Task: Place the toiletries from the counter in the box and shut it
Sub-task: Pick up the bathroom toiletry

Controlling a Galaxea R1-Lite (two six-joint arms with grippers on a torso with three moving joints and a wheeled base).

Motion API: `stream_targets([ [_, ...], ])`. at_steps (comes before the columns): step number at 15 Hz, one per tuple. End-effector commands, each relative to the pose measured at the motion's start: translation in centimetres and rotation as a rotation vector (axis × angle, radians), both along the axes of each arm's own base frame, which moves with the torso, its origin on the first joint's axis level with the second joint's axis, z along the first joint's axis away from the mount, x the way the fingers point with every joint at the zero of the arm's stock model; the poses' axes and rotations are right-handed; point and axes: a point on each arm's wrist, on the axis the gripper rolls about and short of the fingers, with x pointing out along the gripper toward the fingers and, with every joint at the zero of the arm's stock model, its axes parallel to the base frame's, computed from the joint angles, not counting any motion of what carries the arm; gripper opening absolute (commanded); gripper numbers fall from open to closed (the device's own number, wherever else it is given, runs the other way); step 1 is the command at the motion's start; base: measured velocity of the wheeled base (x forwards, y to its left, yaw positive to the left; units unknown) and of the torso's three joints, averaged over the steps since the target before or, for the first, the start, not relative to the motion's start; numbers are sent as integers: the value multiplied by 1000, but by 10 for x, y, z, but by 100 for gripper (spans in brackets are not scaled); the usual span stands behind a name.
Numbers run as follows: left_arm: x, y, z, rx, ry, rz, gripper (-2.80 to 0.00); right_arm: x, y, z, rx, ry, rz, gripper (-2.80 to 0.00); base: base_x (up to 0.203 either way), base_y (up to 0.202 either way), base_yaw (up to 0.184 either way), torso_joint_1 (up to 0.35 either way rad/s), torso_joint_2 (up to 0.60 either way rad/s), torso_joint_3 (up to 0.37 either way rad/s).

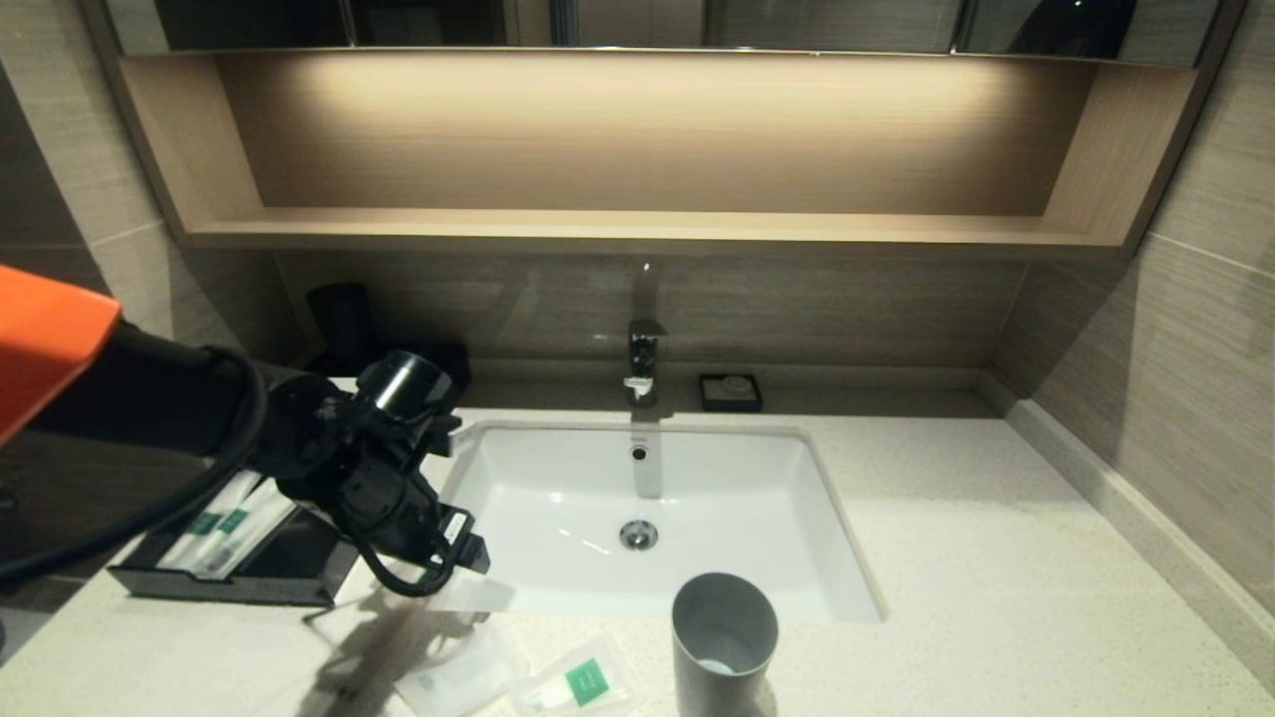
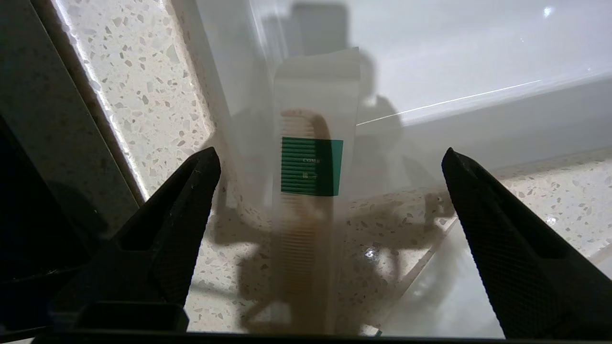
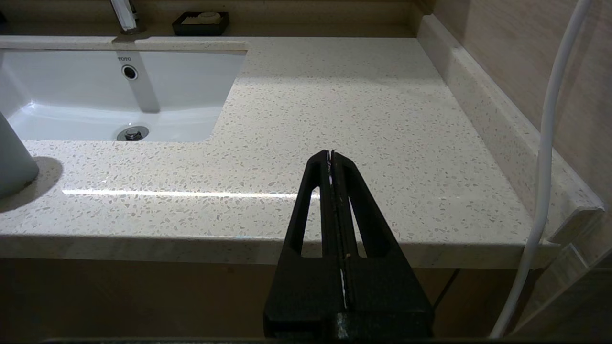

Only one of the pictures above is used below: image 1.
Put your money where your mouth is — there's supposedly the white ceramic sink basin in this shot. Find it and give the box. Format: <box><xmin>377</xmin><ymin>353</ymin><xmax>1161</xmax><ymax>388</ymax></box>
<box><xmin>428</xmin><ymin>420</ymin><xmax>888</xmax><ymax>626</ymax></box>

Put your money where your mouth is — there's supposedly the mirror cabinet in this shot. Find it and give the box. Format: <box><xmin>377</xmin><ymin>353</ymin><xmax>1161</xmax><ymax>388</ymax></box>
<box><xmin>100</xmin><ymin>0</ymin><xmax>1231</xmax><ymax>67</ymax></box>

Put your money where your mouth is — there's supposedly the black amenity tray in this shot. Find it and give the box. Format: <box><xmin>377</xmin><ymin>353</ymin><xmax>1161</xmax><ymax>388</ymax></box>
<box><xmin>108</xmin><ymin>468</ymin><xmax>362</xmax><ymax>608</ymax></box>

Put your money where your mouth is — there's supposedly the black box body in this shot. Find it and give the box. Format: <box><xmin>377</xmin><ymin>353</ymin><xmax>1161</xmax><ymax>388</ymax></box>
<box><xmin>304</xmin><ymin>344</ymin><xmax>473</xmax><ymax>404</ymax></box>

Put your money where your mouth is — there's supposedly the small packet with green label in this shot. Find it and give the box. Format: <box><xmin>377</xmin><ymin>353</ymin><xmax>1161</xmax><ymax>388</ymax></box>
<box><xmin>513</xmin><ymin>637</ymin><xmax>638</xmax><ymax>717</ymax></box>

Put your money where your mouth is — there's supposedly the wooden wall shelf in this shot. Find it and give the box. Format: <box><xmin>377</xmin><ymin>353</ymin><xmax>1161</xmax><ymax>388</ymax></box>
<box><xmin>85</xmin><ymin>48</ymin><xmax>1246</xmax><ymax>262</ymax></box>

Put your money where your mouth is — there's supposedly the black cylindrical container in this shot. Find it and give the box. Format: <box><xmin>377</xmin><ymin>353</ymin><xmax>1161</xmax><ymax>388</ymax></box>
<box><xmin>306</xmin><ymin>282</ymin><xmax>378</xmax><ymax>374</ymax></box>

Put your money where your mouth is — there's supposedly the grey cup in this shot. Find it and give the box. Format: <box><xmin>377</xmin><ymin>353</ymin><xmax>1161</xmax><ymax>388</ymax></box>
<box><xmin>671</xmin><ymin>572</ymin><xmax>780</xmax><ymax>717</ymax></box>

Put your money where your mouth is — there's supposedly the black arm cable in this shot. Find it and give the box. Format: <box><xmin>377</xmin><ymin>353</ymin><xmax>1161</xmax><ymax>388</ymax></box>
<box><xmin>0</xmin><ymin>344</ymin><xmax>272</xmax><ymax>591</ymax></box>

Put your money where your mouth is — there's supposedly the long packet with green label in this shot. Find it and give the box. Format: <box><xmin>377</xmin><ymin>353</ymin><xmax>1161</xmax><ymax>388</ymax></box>
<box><xmin>159</xmin><ymin>470</ymin><xmax>262</xmax><ymax>571</ymax></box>

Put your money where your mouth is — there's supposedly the clear plastic packet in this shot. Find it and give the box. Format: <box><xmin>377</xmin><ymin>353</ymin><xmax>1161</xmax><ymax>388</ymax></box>
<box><xmin>394</xmin><ymin>627</ymin><xmax>521</xmax><ymax>717</ymax></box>

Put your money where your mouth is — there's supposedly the black soap dish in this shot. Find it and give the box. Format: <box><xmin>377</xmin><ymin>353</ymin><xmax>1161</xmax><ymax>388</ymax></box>
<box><xmin>699</xmin><ymin>372</ymin><xmax>765</xmax><ymax>413</ymax></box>

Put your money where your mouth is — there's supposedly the chrome faucet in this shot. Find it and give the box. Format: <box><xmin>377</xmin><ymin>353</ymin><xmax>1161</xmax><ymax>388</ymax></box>
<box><xmin>625</xmin><ymin>319</ymin><xmax>670</xmax><ymax>406</ymax></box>

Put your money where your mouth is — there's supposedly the stone backsplash ledge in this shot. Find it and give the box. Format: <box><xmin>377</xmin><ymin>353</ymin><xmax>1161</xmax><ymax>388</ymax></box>
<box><xmin>981</xmin><ymin>368</ymin><xmax>1275</xmax><ymax>688</ymax></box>

